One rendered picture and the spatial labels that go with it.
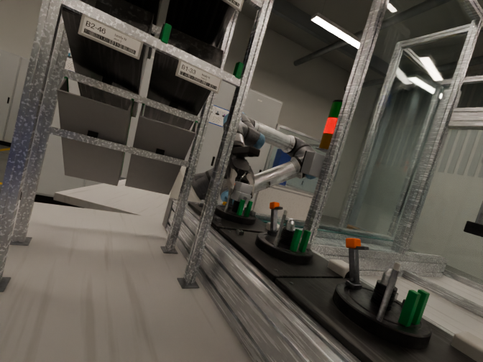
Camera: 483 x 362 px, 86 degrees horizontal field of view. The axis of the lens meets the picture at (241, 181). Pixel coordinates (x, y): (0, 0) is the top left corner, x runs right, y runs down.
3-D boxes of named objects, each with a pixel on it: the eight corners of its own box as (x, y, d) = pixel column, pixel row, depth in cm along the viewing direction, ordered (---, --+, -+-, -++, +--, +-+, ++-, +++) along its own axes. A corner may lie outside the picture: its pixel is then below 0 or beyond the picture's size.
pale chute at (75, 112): (64, 175, 68) (70, 162, 71) (117, 186, 73) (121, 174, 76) (55, 89, 49) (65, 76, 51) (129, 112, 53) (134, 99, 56)
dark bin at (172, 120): (142, 120, 73) (148, 98, 76) (187, 133, 78) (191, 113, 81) (154, 52, 49) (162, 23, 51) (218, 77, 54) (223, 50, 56)
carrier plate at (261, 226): (187, 207, 88) (188, 201, 88) (244, 216, 101) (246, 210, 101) (214, 233, 68) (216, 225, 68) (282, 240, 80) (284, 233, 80)
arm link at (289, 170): (218, 194, 135) (312, 158, 141) (226, 215, 125) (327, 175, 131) (213, 178, 126) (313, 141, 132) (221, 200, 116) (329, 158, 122)
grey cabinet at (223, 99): (142, 210, 407) (179, 69, 392) (191, 218, 439) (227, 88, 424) (143, 220, 358) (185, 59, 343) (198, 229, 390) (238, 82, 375)
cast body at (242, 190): (228, 197, 86) (234, 177, 86) (240, 200, 88) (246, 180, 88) (240, 202, 78) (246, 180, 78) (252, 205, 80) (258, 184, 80)
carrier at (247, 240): (216, 235, 67) (230, 189, 66) (285, 242, 79) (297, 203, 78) (271, 286, 46) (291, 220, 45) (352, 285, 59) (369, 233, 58)
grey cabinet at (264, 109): (191, 218, 439) (227, 88, 424) (233, 225, 471) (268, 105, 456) (198, 229, 390) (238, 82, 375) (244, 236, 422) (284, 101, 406)
